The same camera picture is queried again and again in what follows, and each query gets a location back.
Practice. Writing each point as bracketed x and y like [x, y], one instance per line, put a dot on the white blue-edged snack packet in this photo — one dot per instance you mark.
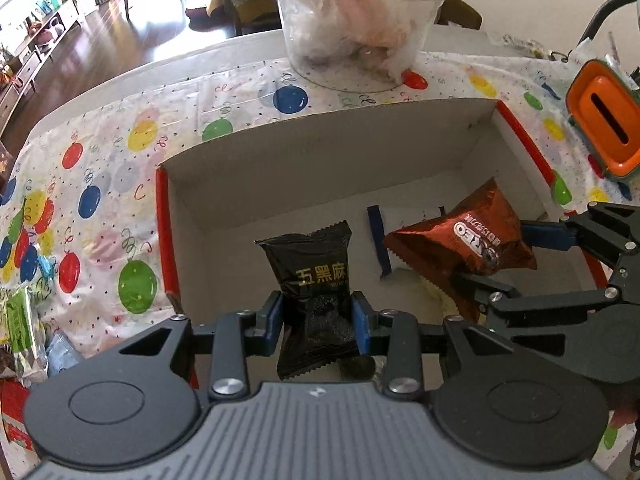
[400, 220]

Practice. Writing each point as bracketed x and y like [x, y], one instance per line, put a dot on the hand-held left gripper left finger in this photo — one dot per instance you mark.
[272, 320]

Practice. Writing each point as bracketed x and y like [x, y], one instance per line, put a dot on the wooden television cabinet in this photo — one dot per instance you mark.
[30, 60]

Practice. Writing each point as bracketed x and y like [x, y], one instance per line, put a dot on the clear plastic tub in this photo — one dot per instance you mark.
[300, 35]

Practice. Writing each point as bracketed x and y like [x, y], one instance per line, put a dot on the red white cardboard box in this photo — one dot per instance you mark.
[325, 170]

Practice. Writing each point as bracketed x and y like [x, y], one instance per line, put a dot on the light blue snack packet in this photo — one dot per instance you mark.
[62, 355]

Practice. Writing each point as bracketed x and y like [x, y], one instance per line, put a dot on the small teal wrapper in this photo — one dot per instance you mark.
[46, 266]

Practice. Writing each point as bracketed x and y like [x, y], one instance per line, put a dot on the bunch of keys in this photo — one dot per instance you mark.
[520, 45]

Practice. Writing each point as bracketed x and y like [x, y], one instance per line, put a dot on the brown snack packet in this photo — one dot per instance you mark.
[450, 245]

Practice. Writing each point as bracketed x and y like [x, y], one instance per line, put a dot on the crumpled clear plastic bag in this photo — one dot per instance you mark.
[360, 15]

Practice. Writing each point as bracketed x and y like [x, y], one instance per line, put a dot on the green snack packet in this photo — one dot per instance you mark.
[20, 320]

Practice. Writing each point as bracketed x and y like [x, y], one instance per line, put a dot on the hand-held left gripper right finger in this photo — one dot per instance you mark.
[361, 322]

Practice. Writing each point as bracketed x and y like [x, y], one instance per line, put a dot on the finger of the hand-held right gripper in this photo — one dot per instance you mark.
[550, 305]
[545, 235]

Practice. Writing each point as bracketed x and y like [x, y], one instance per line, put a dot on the black snack packet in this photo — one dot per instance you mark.
[310, 270]

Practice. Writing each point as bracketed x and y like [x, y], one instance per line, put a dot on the balloon print tablecloth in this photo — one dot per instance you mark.
[125, 185]

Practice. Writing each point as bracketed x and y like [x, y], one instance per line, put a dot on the round floor cushion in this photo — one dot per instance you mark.
[202, 12]

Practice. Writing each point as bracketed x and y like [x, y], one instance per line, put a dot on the white gooseneck desk lamp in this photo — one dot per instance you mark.
[600, 12]

